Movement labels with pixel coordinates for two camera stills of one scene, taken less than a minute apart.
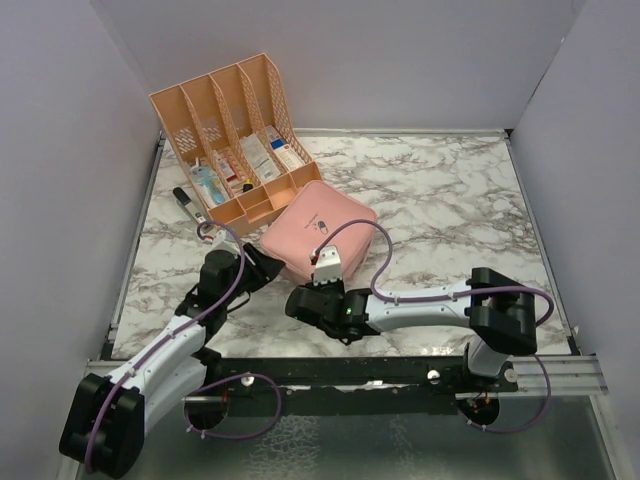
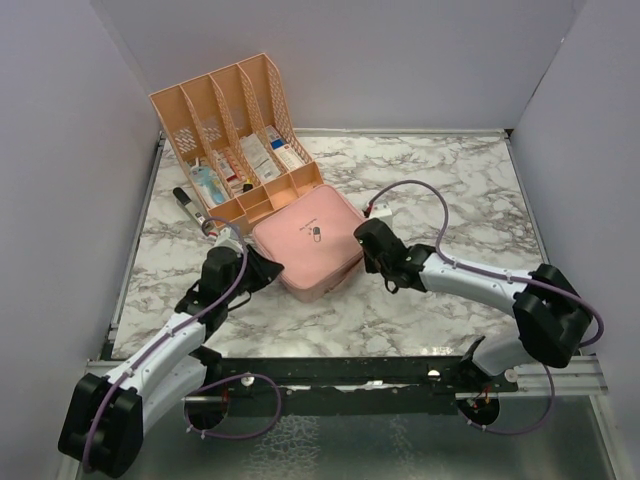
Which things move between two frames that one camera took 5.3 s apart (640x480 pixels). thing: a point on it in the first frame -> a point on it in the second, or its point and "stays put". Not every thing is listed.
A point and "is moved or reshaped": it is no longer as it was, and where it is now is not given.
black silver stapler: (188, 203) stays put
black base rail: (357, 385) stays put
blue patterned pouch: (209, 184) stays put
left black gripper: (264, 268) stays put
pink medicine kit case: (312, 209) is moved or reshaped
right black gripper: (338, 284) -> (370, 266)
